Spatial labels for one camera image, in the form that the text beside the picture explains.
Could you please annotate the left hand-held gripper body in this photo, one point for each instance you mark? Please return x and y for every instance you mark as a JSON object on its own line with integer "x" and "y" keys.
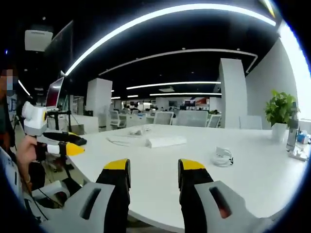
{"x": 32, "y": 119}

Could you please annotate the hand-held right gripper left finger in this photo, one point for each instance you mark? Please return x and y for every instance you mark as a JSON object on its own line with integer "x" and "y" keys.
{"x": 114, "y": 194}

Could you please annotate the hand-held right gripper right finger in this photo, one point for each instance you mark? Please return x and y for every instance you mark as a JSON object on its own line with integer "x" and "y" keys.
{"x": 196, "y": 194}

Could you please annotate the white cloth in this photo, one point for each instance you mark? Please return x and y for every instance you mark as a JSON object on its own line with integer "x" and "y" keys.
{"x": 166, "y": 141}

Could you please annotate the white desk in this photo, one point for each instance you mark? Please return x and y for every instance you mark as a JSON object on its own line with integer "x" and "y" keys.
{"x": 155, "y": 155}

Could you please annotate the white socket strip with plugs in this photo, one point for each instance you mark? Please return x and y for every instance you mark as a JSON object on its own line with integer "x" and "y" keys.
{"x": 297, "y": 155}

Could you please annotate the person's left hand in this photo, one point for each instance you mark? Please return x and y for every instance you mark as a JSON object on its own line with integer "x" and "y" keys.
{"x": 26, "y": 153}

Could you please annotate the black tripod stand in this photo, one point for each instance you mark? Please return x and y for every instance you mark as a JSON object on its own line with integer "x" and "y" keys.
{"x": 69, "y": 116}

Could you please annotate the computer monitor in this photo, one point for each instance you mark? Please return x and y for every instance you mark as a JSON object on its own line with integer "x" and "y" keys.
{"x": 55, "y": 93}

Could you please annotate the white mesh office chair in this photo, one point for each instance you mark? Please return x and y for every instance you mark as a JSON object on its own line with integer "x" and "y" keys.
{"x": 192, "y": 118}
{"x": 163, "y": 118}
{"x": 250, "y": 122}
{"x": 116, "y": 119}
{"x": 214, "y": 121}

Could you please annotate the person's torso clothing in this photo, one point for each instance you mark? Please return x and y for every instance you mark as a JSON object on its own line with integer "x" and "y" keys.
{"x": 7, "y": 170}

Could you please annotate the small white adapter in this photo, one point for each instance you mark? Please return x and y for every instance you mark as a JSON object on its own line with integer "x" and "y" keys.
{"x": 137, "y": 131}

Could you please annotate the ceiling air conditioner unit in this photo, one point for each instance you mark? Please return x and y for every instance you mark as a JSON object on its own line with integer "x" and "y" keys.
{"x": 37, "y": 40}

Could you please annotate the green potted plant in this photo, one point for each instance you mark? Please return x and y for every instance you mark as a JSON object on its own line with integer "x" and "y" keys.
{"x": 280, "y": 111}

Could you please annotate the blue box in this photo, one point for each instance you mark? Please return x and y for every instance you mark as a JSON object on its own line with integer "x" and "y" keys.
{"x": 303, "y": 138}

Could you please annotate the long curved ceiling light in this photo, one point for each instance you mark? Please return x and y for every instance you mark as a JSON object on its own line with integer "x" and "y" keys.
{"x": 136, "y": 23}

